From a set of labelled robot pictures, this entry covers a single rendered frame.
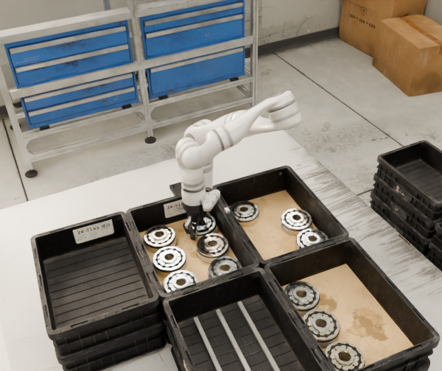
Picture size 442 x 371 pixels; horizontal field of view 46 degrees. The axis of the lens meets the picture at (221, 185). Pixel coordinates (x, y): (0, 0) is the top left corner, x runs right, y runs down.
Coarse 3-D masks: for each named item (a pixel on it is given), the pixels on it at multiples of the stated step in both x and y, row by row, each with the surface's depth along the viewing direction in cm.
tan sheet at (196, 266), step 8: (168, 224) 178; (176, 224) 178; (144, 232) 175; (176, 232) 175; (184, 232) 174; (216, 232) 174; (176, 240) 172; (184, 240) 171; (192, 240) 171; (184, 248) 169; (192, 248) 168; (152, 256) 166; (192, 256) 166; (232, 256) 165; (192, 264) 163; (200, 264) 163; (208, 264) 163; (192, 272) 160; (200, 272) 160; (160, 280) 158; (200, 280) 158
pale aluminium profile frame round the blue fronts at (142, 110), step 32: (128, 0) 306; (256, 0) 343; (256, 32) 356; (0, 64) 297; (128, 64) 326; (160, 64) 335; (256, 64) 371; (160, 96) 353; (192, 96) 362; (256, 96) 388; (64, 128) 333; (128, 128) 357; (32, 160) 335
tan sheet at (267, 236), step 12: (276, 192) 189; (264, 204) 184; (276, 204) 184; (288, 204) 184; (264, 216) 179; (276, 216) 179; (252, 228) 175; (264, 228) 175; (276, 228) 175; (312, 228) 174; (252, 240) 170; (264, 240) 170; (276, 240) 170; (288, 240) 170; (264, 252) 166; (276, 252) 166
